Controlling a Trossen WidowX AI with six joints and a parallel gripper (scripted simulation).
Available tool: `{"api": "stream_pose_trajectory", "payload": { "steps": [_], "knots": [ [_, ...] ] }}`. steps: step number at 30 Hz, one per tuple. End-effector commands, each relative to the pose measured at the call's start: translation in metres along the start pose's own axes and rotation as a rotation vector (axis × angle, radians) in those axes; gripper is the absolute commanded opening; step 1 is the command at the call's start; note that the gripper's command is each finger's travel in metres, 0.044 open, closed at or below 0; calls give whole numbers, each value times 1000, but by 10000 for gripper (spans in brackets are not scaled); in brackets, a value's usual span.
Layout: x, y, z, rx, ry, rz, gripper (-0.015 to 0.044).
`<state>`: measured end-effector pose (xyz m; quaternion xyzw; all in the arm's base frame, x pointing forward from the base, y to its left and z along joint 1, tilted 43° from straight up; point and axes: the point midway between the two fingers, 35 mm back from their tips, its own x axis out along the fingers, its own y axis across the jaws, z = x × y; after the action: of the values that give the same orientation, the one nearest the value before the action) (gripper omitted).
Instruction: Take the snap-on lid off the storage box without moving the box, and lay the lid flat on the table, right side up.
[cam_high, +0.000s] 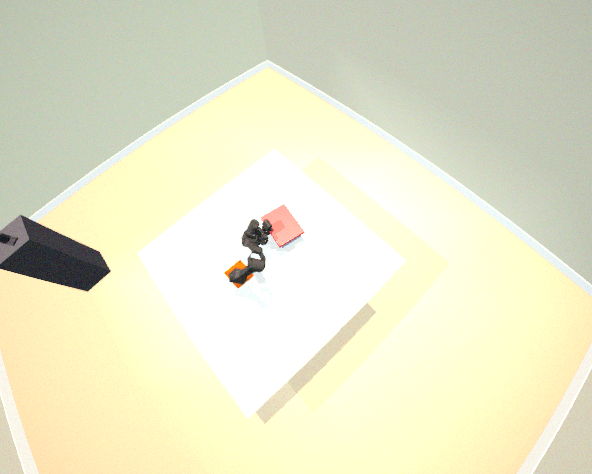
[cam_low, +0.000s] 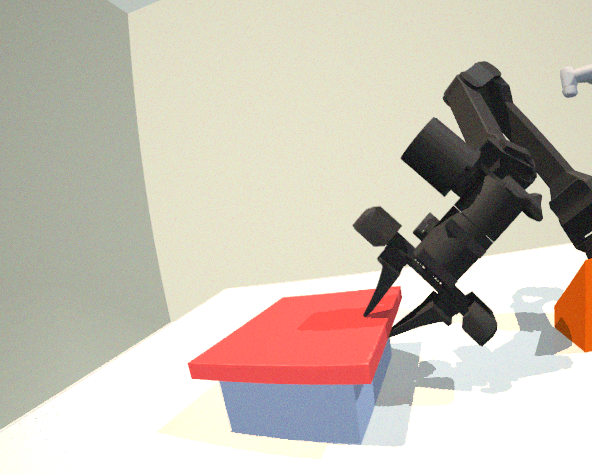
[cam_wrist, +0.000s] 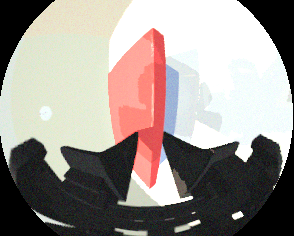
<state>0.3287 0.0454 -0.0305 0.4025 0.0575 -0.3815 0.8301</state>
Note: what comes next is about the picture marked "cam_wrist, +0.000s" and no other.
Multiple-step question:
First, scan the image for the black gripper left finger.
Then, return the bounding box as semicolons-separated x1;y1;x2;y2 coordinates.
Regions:
60;132;140;203

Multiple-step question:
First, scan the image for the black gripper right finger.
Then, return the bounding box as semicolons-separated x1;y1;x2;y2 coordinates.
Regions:
162;130;239;199

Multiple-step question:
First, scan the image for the red lid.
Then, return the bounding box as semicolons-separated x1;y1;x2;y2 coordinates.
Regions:
108;27;167;189

